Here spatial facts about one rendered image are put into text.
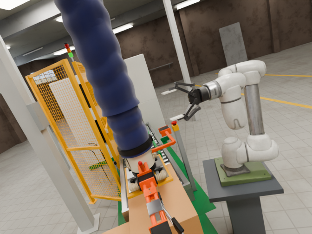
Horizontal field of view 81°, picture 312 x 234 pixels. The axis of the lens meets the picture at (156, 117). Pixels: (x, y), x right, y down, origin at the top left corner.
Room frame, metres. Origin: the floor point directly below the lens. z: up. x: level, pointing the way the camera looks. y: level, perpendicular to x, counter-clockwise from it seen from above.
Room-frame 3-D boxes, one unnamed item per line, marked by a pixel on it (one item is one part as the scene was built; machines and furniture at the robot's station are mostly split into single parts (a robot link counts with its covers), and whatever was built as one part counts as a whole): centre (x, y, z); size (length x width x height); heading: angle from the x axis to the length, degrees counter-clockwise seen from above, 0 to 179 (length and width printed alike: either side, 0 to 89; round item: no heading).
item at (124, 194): (2.57, 0.71, 0.50); 2.31 x 0.05 x 0.19; 7
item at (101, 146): (2.35, 1.08, 1.05); 0.87 x 0.10 x 2.10; 59
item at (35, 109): (2.07, 1.24, 1.62); 0.20 x 0.05 x 0.30; 7
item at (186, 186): (1.45, 0.23, 0.58); 0.70 x 0.03 x 0.06; 97
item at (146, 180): (0.84, 0.15, 1.24); 0.10 x 0.08 x 0.06; 98
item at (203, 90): (0.87, -0.23, 1.58); 0.09 x 0.07 x 0.08; 98
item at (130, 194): (1.07, 0.28, 1.13); 0.34 x 0.10 x 0.05; 8
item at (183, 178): (2.65, 0.06, 0.50); 2.31 x 0.05 x 0.19; 7
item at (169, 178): (1.10, 0.09, 1.13); 0.34 x 0.10 x 0.05; 8
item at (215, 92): (0.88, -0.30, 1.58); 0.09 x 0.06 x 0.09; 8
